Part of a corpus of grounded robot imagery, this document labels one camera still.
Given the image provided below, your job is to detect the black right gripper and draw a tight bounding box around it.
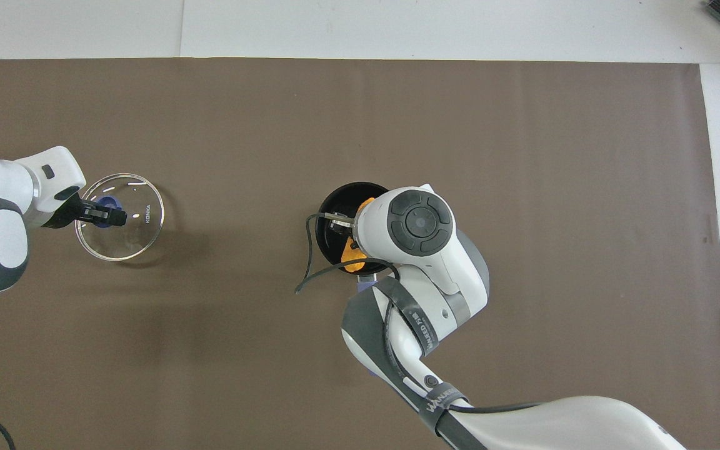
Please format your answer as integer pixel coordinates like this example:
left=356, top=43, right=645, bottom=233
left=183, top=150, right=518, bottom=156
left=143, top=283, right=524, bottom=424
left=326, top=214, right=356, bottom=251

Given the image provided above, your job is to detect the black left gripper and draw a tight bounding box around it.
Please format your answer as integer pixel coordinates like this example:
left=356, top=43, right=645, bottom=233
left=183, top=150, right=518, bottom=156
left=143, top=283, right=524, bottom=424
left=41, top=192, right=128, bottom=229

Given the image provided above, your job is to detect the yellow toy corn cob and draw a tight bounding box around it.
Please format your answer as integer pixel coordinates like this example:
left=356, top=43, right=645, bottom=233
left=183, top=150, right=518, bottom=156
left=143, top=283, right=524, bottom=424
left=341, top=197, right=378, bottom=274

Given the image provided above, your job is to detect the glass lid blue knob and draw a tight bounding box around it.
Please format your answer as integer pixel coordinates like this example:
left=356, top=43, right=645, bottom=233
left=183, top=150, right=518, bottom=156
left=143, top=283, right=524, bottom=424
left=75, top=173, right=165, bottom=261

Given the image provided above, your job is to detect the brown table mat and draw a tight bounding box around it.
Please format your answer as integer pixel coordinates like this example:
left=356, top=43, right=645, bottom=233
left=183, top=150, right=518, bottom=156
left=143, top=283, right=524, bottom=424
left=0, top=58, right=720, bottom=450

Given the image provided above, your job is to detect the black pot purple handle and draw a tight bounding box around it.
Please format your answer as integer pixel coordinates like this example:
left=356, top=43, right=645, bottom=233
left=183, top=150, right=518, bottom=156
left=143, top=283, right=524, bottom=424
left=315, top=181, right=398, bottom=294

